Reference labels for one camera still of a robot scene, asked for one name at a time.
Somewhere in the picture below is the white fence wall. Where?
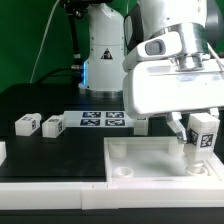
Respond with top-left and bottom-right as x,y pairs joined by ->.
0,141 -> 7,166
0,181 -> 224,210

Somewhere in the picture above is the white square table top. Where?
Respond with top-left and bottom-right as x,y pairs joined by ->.
104,137 -> 224,183

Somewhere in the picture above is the white left fence wall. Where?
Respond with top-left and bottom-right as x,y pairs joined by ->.
0,141 -> 7,166

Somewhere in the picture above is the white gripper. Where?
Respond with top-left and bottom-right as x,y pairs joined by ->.
123,34 -> 224,144

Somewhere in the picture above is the white cable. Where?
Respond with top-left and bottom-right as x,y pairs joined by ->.
29,0 -> 62,84

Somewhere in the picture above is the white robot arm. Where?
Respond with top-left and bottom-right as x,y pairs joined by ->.
80,0 -> 224,118

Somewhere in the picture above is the black cable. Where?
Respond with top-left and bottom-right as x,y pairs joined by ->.
35,66 -> 84,84

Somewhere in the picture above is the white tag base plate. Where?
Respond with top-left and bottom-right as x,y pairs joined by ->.
64,111 -> 133,128

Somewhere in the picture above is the white front fence wall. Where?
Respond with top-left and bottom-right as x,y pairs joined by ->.
0,181 -> 224,210

